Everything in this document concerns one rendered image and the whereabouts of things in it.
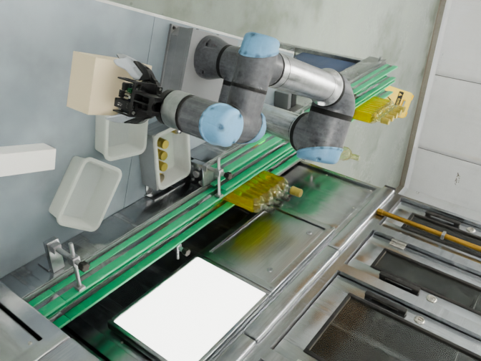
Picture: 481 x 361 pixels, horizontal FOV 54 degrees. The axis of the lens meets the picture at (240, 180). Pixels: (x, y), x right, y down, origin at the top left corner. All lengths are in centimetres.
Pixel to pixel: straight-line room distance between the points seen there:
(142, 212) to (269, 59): 94
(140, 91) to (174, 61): 71
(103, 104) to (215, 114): 31
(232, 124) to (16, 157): 70
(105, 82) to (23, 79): 38
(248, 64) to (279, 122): 47
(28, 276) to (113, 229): 31
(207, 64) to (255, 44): 71
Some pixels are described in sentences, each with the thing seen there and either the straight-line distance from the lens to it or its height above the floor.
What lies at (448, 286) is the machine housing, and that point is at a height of 178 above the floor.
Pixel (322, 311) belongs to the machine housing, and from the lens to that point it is 168.
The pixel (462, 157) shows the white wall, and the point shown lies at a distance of 797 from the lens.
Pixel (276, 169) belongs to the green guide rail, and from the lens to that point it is 217.
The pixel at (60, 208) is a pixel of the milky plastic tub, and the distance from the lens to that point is 150.
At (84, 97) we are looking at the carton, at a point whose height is 111.
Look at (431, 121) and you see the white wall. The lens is 790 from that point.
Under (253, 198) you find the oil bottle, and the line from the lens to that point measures 184.
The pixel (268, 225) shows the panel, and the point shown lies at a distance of 196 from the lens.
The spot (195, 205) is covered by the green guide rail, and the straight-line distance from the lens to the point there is 178.
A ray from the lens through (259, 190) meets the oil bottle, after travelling 189.
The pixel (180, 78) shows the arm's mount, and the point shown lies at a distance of 165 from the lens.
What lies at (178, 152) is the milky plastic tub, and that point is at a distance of 181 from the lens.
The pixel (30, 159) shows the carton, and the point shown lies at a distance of 140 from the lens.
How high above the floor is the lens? 194
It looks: 31 degrees down
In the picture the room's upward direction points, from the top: 112 degrees clockwise
